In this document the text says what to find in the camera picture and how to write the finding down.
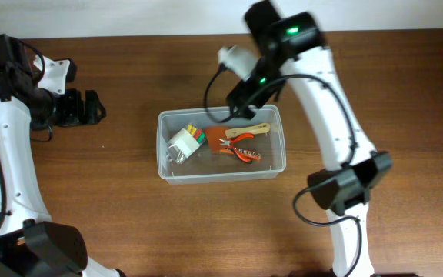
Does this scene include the red handled pliers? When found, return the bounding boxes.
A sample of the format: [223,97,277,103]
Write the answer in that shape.
[218,133,255,164]

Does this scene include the red scraper with wooden handle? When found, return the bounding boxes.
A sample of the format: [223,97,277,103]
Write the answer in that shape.
[204,123,271,152]

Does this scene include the orange socket rail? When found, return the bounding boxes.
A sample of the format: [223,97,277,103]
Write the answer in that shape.
[220,146,261,163]

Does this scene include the clear case of coloured bits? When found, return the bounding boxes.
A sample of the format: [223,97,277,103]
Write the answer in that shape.
[167,124,207,164]

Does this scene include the clear plastic container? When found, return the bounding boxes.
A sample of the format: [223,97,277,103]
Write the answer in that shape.
[156,105,287,185]

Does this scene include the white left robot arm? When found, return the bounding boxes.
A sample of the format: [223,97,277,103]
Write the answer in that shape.
[0,34,121,276]

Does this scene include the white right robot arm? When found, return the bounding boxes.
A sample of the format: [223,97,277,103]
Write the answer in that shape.
[218,1,392,276]

